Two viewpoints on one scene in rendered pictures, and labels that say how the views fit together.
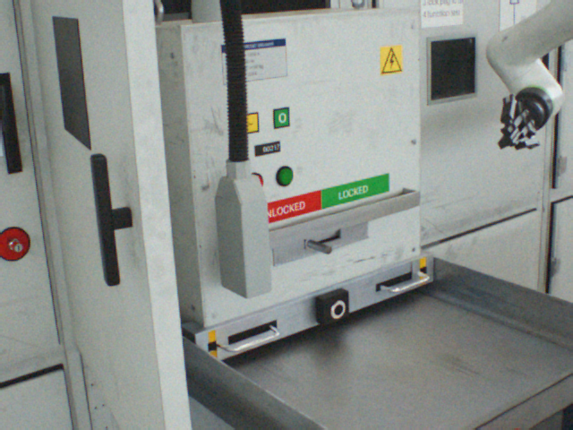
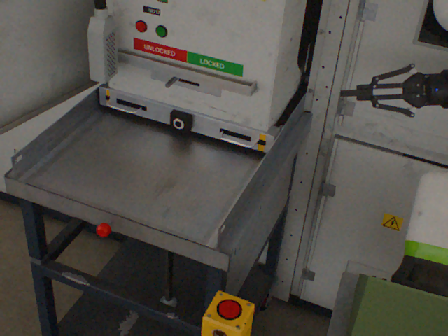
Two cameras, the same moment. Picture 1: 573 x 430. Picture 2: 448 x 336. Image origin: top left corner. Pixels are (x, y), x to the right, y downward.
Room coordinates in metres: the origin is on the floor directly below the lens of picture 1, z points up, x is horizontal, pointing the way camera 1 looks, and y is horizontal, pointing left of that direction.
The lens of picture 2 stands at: (0.57, -1.34, 1.83)
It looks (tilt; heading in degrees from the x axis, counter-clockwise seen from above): 37 degrees down; 56
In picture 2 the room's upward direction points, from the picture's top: 5 degrees clockwise
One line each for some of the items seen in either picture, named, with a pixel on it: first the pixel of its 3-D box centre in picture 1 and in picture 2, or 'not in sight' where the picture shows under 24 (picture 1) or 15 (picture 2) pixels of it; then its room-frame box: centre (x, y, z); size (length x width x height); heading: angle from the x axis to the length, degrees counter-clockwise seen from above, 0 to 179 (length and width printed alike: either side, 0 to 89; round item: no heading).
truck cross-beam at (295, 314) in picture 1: (319, 301); (186, 115); (1.31, -0.05, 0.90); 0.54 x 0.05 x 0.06; 127
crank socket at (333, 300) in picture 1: (333, 306); (180, 121); (1.28, -0.07, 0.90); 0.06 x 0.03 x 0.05; 127
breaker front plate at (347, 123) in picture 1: (320, 163); (187, 35); (1.29, -0.06, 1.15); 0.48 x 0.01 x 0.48; 127
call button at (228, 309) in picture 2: not in sight; (229, 310); (1.05, -0.71, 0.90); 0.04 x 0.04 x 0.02
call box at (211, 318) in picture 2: not in sight; (227, 326); (1.05, -0.71, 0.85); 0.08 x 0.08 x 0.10; 36
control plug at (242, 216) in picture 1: (242, 233); (103, 47); (1.11, 0.07, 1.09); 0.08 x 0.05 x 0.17; 37
